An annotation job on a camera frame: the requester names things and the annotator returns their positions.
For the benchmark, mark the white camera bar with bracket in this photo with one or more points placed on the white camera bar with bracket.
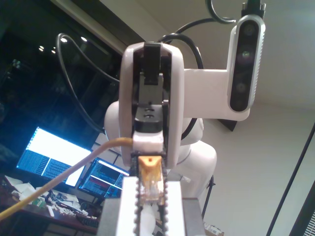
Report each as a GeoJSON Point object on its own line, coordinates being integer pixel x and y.
{"type": "Point", "coordinates": [209, 93]}

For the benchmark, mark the large bright computer monitor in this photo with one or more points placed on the large bright computer monitor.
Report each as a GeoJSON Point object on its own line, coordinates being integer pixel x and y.
{"type": "Point", "coordinates": [54, 152]}

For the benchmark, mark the white crumpled paper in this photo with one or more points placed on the white crumpled paper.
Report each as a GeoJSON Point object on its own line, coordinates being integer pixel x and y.
{"type": "Point", "coordinates": [19, 186]}

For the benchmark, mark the small dark computer monitor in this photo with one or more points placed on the small dark computer monitor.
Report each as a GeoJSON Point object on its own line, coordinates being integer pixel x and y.
{"type": "Point", "coordinates": [105, 179]}

